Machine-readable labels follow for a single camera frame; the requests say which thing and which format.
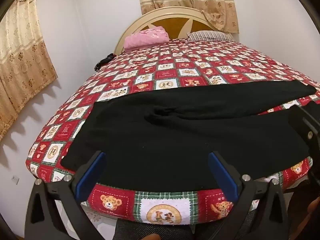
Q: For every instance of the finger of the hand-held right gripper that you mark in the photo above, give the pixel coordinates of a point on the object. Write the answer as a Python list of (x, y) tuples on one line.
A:
[(301, 127)]

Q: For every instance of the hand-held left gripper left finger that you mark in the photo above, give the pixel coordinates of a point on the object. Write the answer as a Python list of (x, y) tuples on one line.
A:
[(91, 173)]

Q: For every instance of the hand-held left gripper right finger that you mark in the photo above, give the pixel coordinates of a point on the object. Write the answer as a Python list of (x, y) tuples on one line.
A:
[(222, 177)]

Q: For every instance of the black pants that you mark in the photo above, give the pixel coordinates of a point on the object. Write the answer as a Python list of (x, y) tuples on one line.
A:
[(162, 135)]

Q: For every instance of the person's left hand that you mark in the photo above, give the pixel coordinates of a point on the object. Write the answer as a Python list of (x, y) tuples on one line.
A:
[(150, 237)]

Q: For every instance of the black cloth item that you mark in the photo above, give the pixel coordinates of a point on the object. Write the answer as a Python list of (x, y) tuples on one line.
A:
[(103, 61)]

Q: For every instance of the red bear printed blanket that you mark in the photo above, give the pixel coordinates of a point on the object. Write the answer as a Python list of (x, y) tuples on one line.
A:
[(175, 67)]

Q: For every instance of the striped pillow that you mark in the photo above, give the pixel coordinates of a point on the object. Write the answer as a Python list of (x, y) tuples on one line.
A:
[(210, 35)]

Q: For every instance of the pink folded blanket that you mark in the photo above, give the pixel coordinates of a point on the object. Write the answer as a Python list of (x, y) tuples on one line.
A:
[(147, 38)]

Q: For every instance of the cream wooden headboard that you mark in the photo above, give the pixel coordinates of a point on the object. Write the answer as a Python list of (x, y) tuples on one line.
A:
[(172, 26)]

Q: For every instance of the white wall outlet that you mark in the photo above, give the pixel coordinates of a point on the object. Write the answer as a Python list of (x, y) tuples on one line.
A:
[(15, 179)]

